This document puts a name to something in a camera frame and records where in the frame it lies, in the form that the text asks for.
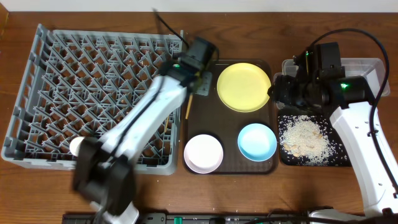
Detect light blue bowl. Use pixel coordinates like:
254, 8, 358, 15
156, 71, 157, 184
237, 123, 277, 162

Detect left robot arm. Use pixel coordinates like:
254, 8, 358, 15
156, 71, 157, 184
70, 37, 219, 223

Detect black waste tray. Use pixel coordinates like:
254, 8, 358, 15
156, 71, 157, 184
277, 107, 352, 167

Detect yellow plate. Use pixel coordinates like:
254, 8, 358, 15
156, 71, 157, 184
216, 63, 271, 113

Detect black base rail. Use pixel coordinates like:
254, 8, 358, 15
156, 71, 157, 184
61, 213, 295, 224

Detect dark brown serving tray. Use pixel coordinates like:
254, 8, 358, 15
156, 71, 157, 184
184, 59, 279, 175

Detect wooden chopstick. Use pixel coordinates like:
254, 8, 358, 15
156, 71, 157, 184
185, 94, 193, 119
164, 115, 170, 133

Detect grey dish rack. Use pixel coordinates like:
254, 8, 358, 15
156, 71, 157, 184
1, 25, 185, 170

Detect rice food scraps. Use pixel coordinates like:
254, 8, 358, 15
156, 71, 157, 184
279, 114, 349, 164

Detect clear plastic bin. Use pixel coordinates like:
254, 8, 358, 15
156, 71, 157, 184
284, 55, 386, 114

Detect white paper cup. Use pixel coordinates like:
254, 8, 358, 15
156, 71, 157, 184
70, 136, 84, 157

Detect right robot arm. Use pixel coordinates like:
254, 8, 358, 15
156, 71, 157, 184
268, 42, 397, 217

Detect pink bowl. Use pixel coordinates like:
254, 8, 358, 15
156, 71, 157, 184
183, 134, 224, 174

